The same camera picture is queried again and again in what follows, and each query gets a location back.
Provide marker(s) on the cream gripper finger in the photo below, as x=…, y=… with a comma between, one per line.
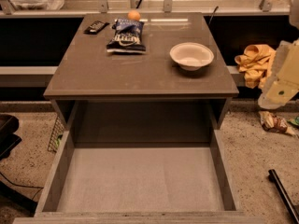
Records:
x=283, y=84

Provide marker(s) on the blue chip bag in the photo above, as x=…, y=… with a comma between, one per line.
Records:
x=127, y=37

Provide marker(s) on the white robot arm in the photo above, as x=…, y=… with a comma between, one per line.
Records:
x=294, y=11

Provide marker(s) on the brown snack bag on floor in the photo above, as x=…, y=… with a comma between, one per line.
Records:
x=275, y=124

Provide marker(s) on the open grey top drawer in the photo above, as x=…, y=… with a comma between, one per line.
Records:
x=140, y=163

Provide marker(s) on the yellow cloth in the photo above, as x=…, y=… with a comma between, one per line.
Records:
x=256, y=63

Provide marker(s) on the green wrapper on floor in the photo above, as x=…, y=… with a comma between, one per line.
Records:
x=294, y=121

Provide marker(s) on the white paper bowl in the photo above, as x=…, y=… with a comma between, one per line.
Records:
x=191, y=56

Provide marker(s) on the black pole on floor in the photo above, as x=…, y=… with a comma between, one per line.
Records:
x=292, y=208

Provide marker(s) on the grey cabinet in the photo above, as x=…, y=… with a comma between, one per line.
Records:
x=142, y=99

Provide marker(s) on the orange fruit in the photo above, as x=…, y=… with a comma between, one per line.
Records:
x=134, y=15

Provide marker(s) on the black snack bar wrapper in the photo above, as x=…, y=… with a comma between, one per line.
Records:
x=96, y=27

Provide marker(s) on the wire mesh basket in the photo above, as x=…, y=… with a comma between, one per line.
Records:
x=56, y=136

